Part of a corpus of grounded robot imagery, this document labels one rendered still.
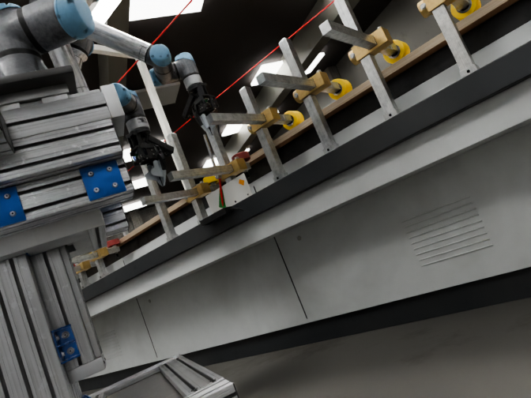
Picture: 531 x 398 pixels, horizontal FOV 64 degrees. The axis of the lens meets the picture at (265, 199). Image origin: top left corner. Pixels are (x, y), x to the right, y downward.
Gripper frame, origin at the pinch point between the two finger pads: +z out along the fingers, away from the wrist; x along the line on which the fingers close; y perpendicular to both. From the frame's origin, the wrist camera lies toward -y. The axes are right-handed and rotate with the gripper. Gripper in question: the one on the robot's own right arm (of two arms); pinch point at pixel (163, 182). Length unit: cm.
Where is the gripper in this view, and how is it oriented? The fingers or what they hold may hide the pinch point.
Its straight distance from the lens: 157.5
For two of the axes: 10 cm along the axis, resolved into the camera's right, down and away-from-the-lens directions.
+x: 7.0, -3.7, -6.2
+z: 3.7, 9.2, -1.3
